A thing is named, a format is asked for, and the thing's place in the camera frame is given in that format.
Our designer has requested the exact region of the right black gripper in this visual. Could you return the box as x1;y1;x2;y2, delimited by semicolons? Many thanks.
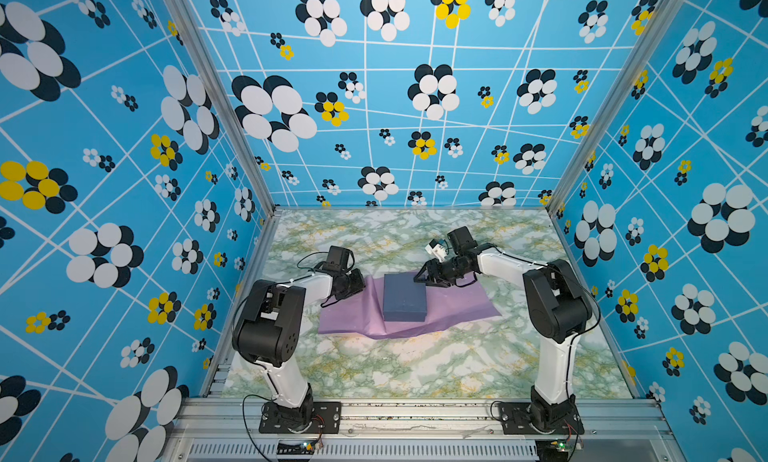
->
413;257;465;286

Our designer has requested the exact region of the dark blue gift box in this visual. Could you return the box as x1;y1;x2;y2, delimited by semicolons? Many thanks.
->
382;273;427;322

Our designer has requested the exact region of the purple wrapping paper sheet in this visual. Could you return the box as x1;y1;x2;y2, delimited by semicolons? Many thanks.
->
318;272;499;340

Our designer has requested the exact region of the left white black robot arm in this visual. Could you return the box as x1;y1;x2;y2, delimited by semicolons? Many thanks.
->
231;246;365;431

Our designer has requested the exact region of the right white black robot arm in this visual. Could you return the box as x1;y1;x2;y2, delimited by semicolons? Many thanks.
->
414;226;597;433

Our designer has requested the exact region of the left green circuit board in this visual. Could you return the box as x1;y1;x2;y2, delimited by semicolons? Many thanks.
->
276;441;318;456

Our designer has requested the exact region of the green circuit board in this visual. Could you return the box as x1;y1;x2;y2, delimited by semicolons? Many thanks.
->
536;440;570;461
276;441;318;456

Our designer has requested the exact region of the right green circuit board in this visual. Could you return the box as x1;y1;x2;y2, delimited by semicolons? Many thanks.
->
536;440;570;461

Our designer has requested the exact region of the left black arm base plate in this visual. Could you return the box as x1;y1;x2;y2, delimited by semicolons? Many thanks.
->
258;401;342;434

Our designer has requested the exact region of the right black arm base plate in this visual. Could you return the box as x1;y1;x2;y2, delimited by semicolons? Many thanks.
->
492;401;585;437

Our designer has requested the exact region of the aluminium front rail frame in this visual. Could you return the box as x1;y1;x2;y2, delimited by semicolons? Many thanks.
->
161;398;685;461

